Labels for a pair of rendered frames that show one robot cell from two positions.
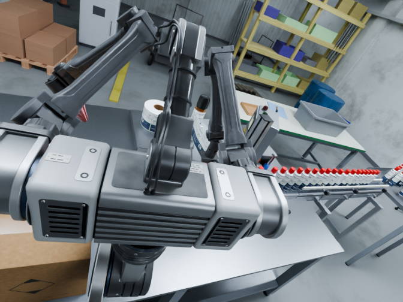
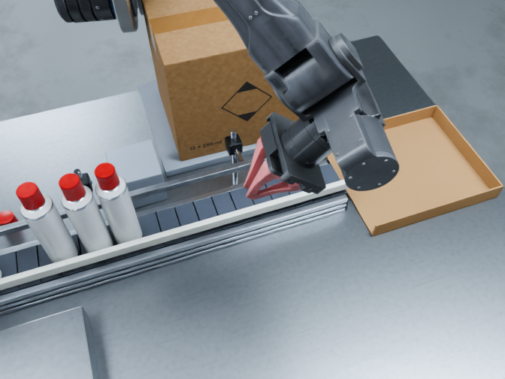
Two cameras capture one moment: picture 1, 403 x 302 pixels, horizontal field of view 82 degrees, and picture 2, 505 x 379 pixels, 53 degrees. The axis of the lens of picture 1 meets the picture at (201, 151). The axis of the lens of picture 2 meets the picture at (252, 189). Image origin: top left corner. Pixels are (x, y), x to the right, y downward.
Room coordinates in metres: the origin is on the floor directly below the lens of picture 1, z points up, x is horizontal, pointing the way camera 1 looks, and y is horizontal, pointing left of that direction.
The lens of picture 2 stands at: (1.15, 0.62, 1.71)
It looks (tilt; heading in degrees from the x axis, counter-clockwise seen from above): 53 degrees down; 194
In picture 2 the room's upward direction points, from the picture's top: straight up
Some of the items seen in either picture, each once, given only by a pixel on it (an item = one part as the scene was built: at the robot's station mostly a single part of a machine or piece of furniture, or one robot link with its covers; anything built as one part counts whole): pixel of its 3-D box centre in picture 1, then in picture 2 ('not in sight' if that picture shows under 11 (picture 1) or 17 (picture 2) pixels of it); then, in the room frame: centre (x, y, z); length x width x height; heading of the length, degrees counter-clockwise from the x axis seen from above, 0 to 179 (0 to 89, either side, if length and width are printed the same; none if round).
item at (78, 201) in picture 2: not in sight; (86, 216); (0.75, 0.22, 0.98); 0.05 x 0.05 x 0.20
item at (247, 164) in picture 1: (245, 177); not in sight; (0.50, -0.14, 1.45); 0.09 x 0.08 x 0.12; 113
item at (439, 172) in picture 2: not in sight; (407, 165); (0.38, 0.77, 0.85); 0.30 x 0.26 x 0.04; 124
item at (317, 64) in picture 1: (293, 43); not in sight; (6.60, -0.95, 1.23); 2.67 x 0.72 x 2.47; 113
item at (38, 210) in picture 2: not in sight; (47, 225); (0.78, 0.16, 0.98); 0.05 x 0.05 x 0.20
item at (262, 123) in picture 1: (229, 177); not in sight; (0.83, -0.17, 1.17); 0.04 x 0.04 x 0.67; 34
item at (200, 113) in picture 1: (198, 112); not in sight; (1.53, 0.14, 1.04); 0.09 x 0.09 x 0.29
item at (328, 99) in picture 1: (315, 107); not in sight; (5.22, -1.86, 0.43); 1.17 x 0.72 x 0.86; 18
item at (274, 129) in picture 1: (257, 133); not in sight; (0.92, -0.19, 1.38); 0.17 x 0.10 x 0.19; 179
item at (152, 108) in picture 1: (156, 115); not in sight; (1.37, 0.39, 0.95); 0.20 x 0.20 x 0.14
